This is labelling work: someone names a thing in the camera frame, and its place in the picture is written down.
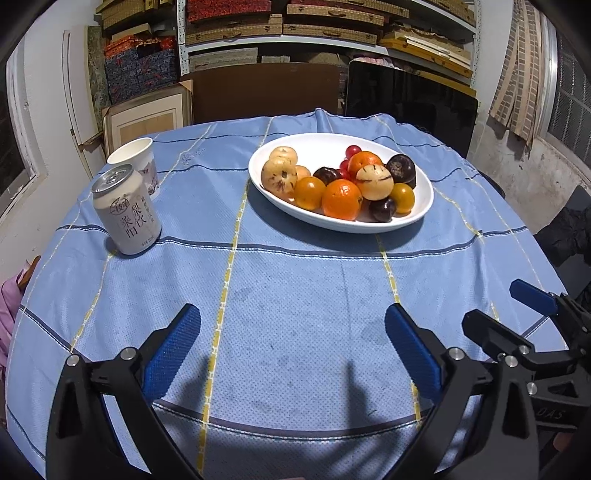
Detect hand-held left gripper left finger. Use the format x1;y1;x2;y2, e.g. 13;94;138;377
45;303;204;480

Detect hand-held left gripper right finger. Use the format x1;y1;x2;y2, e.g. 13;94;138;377
385;303;541;480

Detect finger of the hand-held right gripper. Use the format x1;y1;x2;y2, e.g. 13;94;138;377
462;308;539;365
509;279;591;344

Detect dark purple plum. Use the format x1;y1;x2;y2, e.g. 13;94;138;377
312;167;342;186
368;196;397;223

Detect small yellow tomato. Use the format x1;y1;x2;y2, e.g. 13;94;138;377
388;183;415;214

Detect orange mandarin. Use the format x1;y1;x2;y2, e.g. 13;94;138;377
348;151;385;175
322;179;364;221

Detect dark brown water chestnut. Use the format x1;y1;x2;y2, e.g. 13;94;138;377
385;154;417;190

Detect large yellow tomato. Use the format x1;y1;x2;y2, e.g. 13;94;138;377
293;176;327;210

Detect white oval plate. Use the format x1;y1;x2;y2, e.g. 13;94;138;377
248;133;435;234

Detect black jacket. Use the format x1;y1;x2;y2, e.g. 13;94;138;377
536;185;591;278

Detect blue checked tablecloth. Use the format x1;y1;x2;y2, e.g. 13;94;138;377
4;108;571;480

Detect white drink can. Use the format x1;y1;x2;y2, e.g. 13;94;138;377
91;164;162;256

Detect purple garment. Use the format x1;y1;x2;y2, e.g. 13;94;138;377
0;256;42;370

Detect white paper cup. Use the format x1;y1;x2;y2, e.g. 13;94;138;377
107;137;160;200

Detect barred window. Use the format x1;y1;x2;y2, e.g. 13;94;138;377
540;23;591;171

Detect brick print curtain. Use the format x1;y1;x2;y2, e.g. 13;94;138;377
489;0;555;148

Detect black screen panel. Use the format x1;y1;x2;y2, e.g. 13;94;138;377
345;59;478;160

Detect framed picture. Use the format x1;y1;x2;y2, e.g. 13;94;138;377
102;85;194;158

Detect stack of yellow flat boxes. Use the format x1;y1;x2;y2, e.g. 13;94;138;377
379;25;474;77

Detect white leaning panel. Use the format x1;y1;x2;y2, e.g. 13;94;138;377
62;30;107;178

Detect brown board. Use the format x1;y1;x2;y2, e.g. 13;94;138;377
191;63;342;124

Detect blue patterned fabric boxes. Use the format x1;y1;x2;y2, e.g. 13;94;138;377
104;34;181;104

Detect green patterned panel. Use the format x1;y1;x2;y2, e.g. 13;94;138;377
87;25;112;121

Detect grey woven box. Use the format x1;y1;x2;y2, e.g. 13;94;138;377
189;47;259;72

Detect white metal shelf rack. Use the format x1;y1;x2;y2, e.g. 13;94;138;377
178;0;481;88

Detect stack of tan woven cases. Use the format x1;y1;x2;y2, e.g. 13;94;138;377
185;0;411;47

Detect pile of olive woven boxes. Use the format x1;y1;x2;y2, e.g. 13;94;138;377
95;0;178;33

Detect stack of red patterned boxes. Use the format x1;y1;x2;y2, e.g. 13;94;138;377
185;0;273;24

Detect dark window with white frame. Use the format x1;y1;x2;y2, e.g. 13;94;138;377
0;41;49;217

